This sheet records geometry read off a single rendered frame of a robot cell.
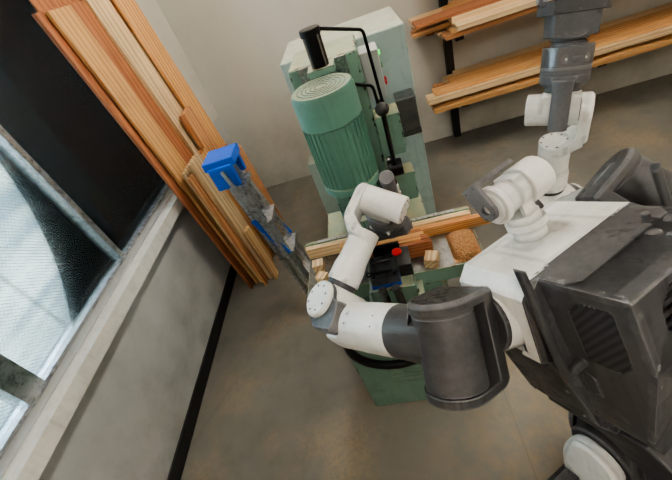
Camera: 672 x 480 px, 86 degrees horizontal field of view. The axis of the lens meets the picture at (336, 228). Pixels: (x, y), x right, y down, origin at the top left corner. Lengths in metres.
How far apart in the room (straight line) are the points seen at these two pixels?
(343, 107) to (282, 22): 2.37
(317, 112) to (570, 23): 0.54
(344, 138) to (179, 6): 2.62
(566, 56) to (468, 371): 0.60
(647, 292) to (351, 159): 0.73
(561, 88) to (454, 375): 0.57
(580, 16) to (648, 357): 0.60
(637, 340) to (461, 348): 0.19
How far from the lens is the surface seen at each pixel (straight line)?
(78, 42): 2.26
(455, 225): 1.30
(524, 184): 0.62
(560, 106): 0.85
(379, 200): 0.81
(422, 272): 1.20
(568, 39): 0.87
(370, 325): 0.62
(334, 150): 0.99
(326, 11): 3.26
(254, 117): 3.55
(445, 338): 0.53
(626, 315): 0.50
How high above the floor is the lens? 1.80
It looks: 38 degrees down
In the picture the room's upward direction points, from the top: 22 degrees counter-clockwise
